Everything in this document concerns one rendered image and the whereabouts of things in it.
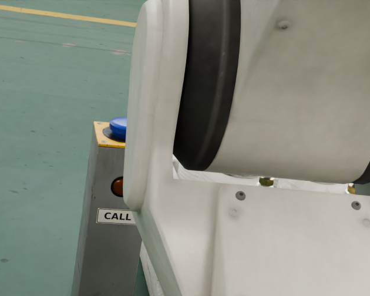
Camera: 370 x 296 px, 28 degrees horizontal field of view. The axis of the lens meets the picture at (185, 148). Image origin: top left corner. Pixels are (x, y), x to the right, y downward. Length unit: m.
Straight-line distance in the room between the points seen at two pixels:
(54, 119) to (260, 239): 1.35
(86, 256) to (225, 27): 0.53
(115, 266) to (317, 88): 0.54
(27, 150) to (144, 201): 1.13
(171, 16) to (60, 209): 0.94
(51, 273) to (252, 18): 0.82
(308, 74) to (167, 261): 0.14
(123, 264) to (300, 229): 0.50
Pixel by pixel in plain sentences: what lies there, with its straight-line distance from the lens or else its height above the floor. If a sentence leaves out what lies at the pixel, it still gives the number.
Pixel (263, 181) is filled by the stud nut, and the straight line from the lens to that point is 0.89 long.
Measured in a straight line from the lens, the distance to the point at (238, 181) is 0.98.
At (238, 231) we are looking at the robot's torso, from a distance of 0.44.
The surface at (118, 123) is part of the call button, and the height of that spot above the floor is 0.33.
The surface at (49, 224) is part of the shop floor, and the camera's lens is 1.31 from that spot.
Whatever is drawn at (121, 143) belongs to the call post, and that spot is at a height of 0.31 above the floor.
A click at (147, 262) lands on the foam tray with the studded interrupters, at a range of 1.18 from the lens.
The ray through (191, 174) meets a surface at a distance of 1.10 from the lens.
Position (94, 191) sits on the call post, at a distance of 0.87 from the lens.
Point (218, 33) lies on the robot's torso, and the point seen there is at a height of 0.54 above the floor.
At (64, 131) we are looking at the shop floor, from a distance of 1.70.
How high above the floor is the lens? 0.64
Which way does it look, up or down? 22 degrees down
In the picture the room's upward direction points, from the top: 10 degrees clockwise
